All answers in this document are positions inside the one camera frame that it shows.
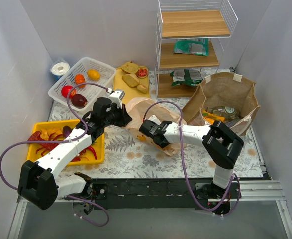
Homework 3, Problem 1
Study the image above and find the peach plastic grocery bag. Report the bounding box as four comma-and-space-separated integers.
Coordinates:
125, 97, 180, 156

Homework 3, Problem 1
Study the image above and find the orange mango gummy packet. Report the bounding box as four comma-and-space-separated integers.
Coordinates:
202, 110, 225, 124

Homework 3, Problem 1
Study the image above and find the clear glass bottle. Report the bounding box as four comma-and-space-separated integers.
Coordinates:
206, 106, 240, 120

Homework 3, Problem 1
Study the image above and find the brown burlap tote bag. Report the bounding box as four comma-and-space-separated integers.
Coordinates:
182, 72, 261, 136

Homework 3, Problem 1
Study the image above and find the teal snack packet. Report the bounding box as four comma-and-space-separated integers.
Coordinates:
173, 38, 209, 56

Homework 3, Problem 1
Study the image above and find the silver drink can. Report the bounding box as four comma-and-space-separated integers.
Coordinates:
225, 119, 241, 128

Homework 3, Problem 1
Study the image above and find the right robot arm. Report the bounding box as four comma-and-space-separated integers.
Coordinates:
139, 120, 244, 198

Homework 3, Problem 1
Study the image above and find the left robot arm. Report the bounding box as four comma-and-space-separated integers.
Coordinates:
17, 94, 132, 210

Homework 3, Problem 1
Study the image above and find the yellow bread tray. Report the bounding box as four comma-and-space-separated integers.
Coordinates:
113, 66, 151, 100

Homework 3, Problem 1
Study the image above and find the dark red plum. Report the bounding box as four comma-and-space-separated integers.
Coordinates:
71, 94, 88, 108

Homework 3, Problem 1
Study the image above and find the small bread roll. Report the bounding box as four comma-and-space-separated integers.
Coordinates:
137, 84, 149, 94

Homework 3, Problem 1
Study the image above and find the white plastic basket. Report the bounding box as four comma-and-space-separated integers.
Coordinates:
48, 57, 116, 112

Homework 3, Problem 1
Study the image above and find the red chili pepper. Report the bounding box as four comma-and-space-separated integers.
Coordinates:
73, 145, 98, 162

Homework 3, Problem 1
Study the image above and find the bread slice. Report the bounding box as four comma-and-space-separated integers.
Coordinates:
122, 74, 140, 88

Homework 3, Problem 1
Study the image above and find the floral table mat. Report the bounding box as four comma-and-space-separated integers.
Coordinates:
35, 68, 265, 179

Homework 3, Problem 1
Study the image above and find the yellow mango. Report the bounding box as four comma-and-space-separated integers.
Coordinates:
87, 69, 100, 81

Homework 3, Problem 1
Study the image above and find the small orange pumpkin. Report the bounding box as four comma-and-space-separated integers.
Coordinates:
74, 74, 86, 85

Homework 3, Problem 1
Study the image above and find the yellow vegetable tray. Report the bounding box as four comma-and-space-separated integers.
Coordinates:
26, 119, 104, 166

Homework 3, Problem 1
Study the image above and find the round bread loaf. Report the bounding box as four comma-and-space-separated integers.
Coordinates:
121, 61, 139, 75

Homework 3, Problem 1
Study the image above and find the yellow bell pepper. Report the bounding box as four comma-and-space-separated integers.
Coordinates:
40, 127, 63, 141

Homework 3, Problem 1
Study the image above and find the white tape roll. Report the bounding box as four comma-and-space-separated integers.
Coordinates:
50, 62, 70, 80

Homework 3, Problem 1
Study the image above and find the green white snack packet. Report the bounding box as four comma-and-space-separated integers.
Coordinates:
170, 69, 203, 87

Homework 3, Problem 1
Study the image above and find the red toy lobster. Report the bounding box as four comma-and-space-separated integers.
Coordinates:
27, 131, 64, 156

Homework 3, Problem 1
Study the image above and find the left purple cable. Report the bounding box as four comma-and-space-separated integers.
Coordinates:
0, 82, 113, 227

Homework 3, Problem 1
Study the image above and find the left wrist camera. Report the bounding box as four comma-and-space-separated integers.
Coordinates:
107, 88, 125, 108

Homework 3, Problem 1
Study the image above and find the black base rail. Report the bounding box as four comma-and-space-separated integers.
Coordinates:
18, 174, 286, 212

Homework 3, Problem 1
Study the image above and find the white wire shelf rack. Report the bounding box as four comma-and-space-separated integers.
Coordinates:
155, 0, 238, 98

